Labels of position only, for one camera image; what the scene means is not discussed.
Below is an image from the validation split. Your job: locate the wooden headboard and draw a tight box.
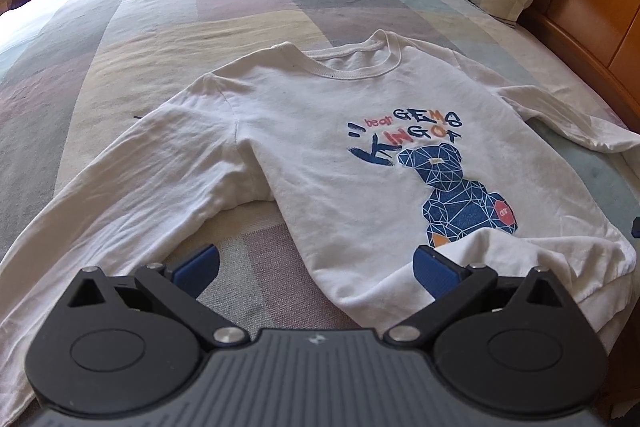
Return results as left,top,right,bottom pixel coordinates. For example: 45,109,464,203
520,0,640,132

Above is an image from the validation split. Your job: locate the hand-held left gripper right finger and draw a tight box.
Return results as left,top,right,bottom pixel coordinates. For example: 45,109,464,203
382,245,573,349

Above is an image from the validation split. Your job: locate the white bear-print long-sleeve shirt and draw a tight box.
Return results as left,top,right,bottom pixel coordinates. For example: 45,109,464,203
0,28,638,427

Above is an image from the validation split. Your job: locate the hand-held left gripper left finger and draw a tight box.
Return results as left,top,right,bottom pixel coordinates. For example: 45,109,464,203
70,243,251,349

